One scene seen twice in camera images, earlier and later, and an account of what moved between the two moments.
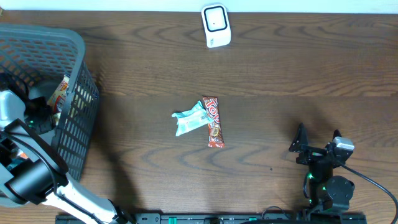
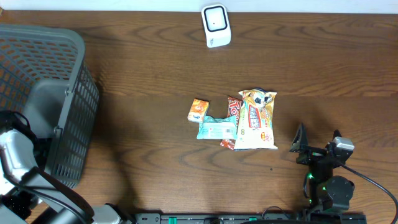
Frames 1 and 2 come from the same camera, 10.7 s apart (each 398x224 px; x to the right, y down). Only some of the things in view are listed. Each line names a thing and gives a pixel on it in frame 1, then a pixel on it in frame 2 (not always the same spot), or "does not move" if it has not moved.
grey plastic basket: [32, 55] does not move
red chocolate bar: [215, 138] → [233, 109]
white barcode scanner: [216, 22] does not move
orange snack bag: [56, 99] → [255, 124]
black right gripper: [312, 154] does not move
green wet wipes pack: [191, 119] → [221, 128]
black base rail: [193, 218] does not move
